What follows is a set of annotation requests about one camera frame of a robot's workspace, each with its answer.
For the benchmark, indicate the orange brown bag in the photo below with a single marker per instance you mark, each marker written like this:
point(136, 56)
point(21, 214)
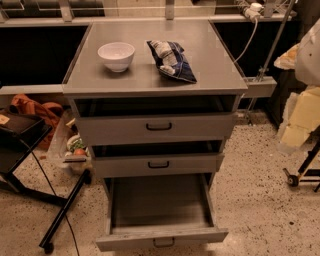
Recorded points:
point(50, 112)

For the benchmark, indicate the blue white chip bag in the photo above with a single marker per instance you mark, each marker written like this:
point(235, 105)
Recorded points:
point(170, 60)

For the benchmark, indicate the metal pole stand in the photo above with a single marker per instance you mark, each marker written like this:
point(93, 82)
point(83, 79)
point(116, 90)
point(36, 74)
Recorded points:
point(260, 86)

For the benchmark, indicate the black side table stand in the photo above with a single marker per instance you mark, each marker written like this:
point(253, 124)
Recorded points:
point(20, 134)

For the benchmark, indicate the black wheeled tripod stand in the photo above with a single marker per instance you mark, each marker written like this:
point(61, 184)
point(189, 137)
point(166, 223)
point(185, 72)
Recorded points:
point(305, 172)

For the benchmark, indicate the grey drawer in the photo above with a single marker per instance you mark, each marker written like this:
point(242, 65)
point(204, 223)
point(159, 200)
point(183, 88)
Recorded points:
point(116, 121)
point(157, 158)
point(159, 212)

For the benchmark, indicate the grey top drawer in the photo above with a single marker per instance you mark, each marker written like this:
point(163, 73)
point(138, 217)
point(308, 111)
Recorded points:
point(116, 121)

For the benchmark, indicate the grey bottom drawer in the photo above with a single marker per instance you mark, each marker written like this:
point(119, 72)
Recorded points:
point(159, 212)

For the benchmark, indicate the clear plastic bin with food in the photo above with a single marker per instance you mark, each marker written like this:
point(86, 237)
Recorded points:
point(67, 151)

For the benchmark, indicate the white power adapter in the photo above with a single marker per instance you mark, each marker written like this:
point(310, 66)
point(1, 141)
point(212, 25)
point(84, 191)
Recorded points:
point(252, 11)

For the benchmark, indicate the grey drawer cabinet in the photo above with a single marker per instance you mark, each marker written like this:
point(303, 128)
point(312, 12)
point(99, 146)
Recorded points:
point(213, 68)

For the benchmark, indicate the white ceramic bowl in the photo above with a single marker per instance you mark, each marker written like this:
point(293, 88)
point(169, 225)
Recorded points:
point(116, 56)

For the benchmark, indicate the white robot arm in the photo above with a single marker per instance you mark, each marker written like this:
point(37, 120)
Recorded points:
point(301, 115)

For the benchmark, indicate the grey middle drawer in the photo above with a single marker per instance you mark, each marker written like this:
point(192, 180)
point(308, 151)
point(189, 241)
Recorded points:
point(157, 158)

